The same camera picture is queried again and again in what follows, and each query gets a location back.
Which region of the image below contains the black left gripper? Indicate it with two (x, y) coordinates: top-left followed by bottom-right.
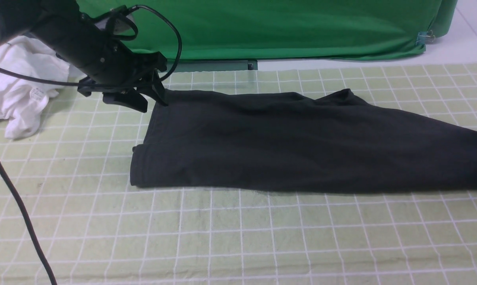
(77, 52), (168, 113)

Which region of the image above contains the dark gray long-sleeve top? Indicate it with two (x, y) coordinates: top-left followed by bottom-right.
(130, 89), (477, 194)

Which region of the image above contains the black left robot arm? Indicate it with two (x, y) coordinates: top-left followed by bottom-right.
(0, 0), (173, 112)

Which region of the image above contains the green backdrop cloth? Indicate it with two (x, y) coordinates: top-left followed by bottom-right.
(78, 0), (457, 61)

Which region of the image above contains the white crumpled garment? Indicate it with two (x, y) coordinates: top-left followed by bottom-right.
(0, 36), (70, 139)

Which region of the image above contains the blue binder clip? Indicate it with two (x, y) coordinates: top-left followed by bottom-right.
(415, 30), (436, 46)

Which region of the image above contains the dark green metal base bracket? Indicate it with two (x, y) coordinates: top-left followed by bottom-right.
(174, 60), (258, 72)

